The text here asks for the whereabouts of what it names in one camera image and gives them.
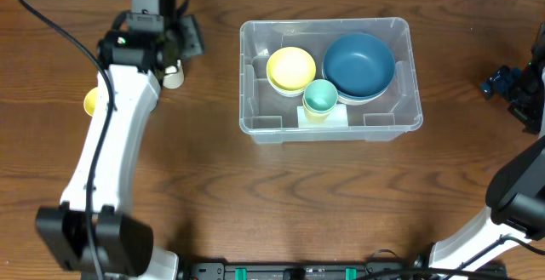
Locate cream plastic cup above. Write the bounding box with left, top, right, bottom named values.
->
left=163, top=60, right=185, bottom=89

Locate yellow small bowl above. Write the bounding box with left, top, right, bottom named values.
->
left=266, top=47, right=317, bottom=81

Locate white small bowl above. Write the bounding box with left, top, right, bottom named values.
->
left=272, top=86, right=305, bottom=97

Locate dark blue bowl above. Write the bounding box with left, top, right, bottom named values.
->
left=322, top=33, right=396, bottom=77
left=324, top=73, right=393, bottom=101

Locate green plastic cup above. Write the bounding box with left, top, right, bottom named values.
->
left=303, top=79, right=338, bottom=114

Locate yellow cup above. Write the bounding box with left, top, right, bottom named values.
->
left=83, top=87, right=99, bottom=117
left=302, top=98, right=335, bottom=123

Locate light grey small bowl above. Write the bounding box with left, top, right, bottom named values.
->
left=267, top=76, right=311, bottom=97

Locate beige large bowl top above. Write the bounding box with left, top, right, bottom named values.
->
left=326, top=79, right=386, bottom=106

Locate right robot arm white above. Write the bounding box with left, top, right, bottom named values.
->
left=420, top=28, right=544, bottom=279

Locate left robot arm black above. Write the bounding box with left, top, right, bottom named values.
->
left=36, top=0, right=204, bottom=279

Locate clear plastic storage bin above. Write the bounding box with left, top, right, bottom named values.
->
left=239, top=17, right=423, bottom=144

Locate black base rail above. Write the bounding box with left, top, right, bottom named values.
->
left=176, top=259, right=443, bottom=280

